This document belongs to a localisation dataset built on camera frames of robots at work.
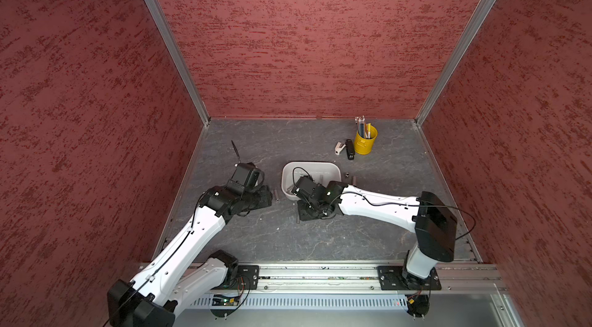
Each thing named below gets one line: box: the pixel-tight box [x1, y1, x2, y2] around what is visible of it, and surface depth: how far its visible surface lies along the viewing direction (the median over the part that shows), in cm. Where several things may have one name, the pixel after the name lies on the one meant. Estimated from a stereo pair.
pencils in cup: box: [354, 115, 372, 139], surface depth 103 cm
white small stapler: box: [334, 141, 347, 156], surface depth 109 cm
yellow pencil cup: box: [354, 123, 379, 156], surface depth 105 cm
